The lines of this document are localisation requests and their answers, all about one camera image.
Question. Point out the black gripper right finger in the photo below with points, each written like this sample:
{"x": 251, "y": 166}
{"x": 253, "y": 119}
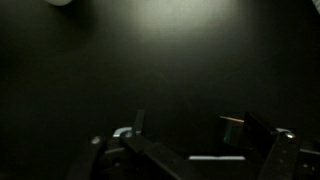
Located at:
{"x": 261, "y": 133}

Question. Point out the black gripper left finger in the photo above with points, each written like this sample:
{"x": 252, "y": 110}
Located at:
{"x": 139, "y": 121}

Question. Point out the small metallic block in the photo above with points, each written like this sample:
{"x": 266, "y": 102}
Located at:
{"x": 233, "y": 131}

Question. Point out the white ceramic mug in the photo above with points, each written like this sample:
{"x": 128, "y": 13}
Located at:
{"x": 60, "y": 2}

